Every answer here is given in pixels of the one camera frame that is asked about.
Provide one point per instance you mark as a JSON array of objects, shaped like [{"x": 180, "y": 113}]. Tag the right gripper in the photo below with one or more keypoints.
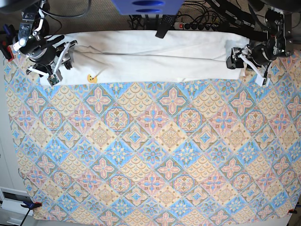
[{"x": 27, "y": 45}]

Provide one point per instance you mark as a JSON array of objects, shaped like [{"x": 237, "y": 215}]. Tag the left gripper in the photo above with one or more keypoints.
[{"x": 260, "y": 53}]

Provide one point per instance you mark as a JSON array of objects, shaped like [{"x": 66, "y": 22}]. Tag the white printed T-shirt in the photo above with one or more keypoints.
[{"x": 140, "y": 56}]

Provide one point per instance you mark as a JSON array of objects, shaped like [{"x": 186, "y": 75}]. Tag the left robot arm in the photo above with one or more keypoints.
[{"x": 274, "y": 17}]

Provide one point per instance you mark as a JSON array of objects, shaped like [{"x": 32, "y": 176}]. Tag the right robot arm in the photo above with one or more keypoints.
[{"x": 34, "y": 23}]

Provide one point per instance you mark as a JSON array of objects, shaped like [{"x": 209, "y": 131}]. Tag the white power strip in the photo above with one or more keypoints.
[{"x": 185, "y": 26}]

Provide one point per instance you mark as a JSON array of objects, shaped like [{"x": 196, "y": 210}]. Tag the black remote-like bar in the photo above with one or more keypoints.
[{"x": 166, "y": 23}]

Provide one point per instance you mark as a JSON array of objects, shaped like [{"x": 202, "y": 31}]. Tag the blue box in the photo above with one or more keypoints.
[{"x": 140, "y": 7}]

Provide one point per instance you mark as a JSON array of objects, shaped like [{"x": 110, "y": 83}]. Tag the patterned tablecloth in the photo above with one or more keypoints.
[{"x": 201, "y": 153}]

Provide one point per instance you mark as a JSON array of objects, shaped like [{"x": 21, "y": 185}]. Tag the orange black clamp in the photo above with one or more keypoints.
[{"x": 31, "y": 205}]

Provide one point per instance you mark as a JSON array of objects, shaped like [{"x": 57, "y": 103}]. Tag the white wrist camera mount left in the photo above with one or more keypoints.
[{"x": 262, "y": 79}]

